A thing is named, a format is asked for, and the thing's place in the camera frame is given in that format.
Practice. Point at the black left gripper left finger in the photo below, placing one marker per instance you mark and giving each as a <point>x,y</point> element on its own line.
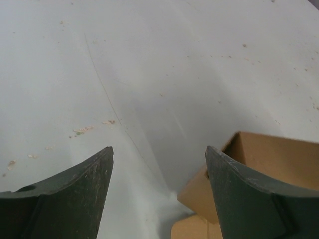
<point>68,205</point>

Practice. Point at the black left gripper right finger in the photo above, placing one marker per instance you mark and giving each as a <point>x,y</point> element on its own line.
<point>252,205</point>

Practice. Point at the brown cardboard paper box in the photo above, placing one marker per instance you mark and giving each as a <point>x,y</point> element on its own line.
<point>292,161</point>

